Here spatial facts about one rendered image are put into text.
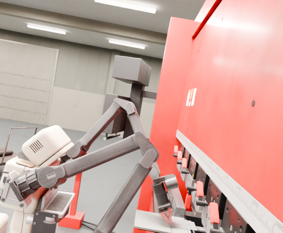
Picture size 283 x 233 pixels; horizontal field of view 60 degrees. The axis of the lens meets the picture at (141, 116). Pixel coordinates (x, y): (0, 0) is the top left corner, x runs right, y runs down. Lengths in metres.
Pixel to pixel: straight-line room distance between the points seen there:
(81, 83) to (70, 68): 0.74
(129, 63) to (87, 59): 8.22
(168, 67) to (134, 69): 0.32
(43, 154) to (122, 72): 1.31
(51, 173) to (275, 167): 0.73
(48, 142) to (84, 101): 9.21
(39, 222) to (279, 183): 0.96
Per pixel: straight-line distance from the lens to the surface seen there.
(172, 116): 2.08
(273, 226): 0.57
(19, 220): 1.32
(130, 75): 2.24
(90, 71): 10.35
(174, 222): 1.38
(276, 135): 0.58
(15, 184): 1.05
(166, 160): 2.12
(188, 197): 1.14
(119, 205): 0.95
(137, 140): 0.91
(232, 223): 0.74
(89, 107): 10.29
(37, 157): 1.16
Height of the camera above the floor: 1.57
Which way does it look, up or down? 3 degrees down
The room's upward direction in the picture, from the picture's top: 10 degrees clockwise
